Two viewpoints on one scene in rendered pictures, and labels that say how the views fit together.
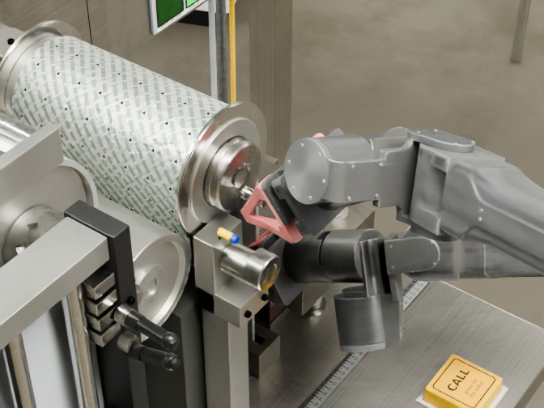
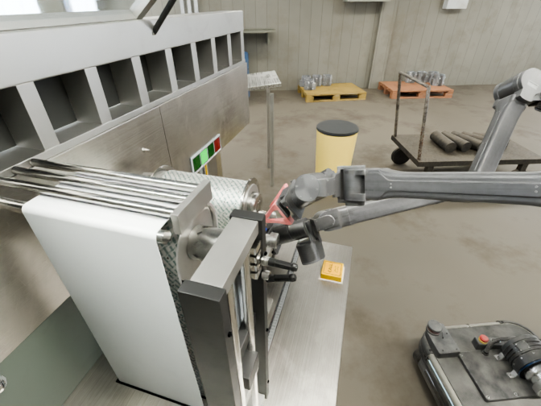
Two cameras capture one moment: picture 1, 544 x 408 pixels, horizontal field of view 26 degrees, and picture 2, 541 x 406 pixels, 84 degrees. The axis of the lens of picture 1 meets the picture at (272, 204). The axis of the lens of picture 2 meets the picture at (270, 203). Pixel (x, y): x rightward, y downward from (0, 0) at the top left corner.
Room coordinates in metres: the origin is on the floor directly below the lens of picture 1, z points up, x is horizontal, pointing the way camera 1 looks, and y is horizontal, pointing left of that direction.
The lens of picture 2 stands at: (0.30, 0.21, 1.70)
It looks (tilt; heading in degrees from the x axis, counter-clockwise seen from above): 34 degrees down; 341
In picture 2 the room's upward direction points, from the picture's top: straight up
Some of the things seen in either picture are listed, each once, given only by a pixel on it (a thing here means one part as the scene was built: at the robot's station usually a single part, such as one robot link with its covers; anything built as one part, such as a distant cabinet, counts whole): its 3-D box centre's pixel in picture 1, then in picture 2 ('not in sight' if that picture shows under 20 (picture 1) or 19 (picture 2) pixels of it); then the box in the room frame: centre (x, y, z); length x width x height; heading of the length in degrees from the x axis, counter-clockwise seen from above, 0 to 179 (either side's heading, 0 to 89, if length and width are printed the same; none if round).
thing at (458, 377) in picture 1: (463, 389); (332, 271); (0.92, -0.23, 0.91); 0.07 x 0.07 x 0.02; 54
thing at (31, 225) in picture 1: (56, 253); (211, 244); (0.72, 0.18, 1.34); 0.06 x 0.06 x 0.06; 54
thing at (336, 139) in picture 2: not in sight; (333, 156); (2.80, -1.36, 0.33); 0.41 x 0.41 x 0.65
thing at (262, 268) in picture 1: (262, 269); (274, 240); (0.86, 0.01, 1.18); 0.04 x 0.02 x 0.04; 144
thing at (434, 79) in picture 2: not in sight; (415, 84); (5.60, -4.87, 0.19); 1.29 x 0.90 x 0.37; 76
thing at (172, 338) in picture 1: (150, 329); (281, 264); (0.60, 0.09, 1.37); 0.05 x 0.01 x 0.01; 54
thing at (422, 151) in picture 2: not in sight; (463, 130); (2.51, -2.72, 0.53); 1.42 x 0.79 x 1.07; 76
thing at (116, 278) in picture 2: not in sight; (120, 316); (0.75, 0.38, 1.17); 0.34 x 0.05 x 0.54; 54
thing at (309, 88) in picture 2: not in sight; (331, 86); (6.04, -3.12, 0.18); 1.26 x 0.90 x 0.35; 76
